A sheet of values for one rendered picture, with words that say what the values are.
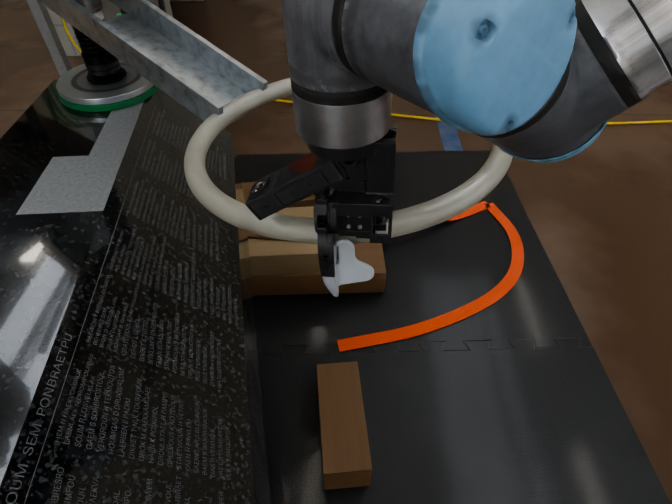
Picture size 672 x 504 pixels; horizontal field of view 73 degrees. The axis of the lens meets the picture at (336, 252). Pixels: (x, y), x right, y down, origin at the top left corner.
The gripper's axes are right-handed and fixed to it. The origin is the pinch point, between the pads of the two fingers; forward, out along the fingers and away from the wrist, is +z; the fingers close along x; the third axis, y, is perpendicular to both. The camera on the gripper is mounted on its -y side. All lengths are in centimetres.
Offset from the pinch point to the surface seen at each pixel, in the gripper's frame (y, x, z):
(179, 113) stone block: -44, 56, 8
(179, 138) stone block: -41, 46, 9
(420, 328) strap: 19, 54, 84
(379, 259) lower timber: 4, 75, 72
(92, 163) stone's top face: -48, 26, 2
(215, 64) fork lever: -27, 43, -9
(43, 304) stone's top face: -38.3, -5.7, 3.3
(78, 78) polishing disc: -64, 53, -2
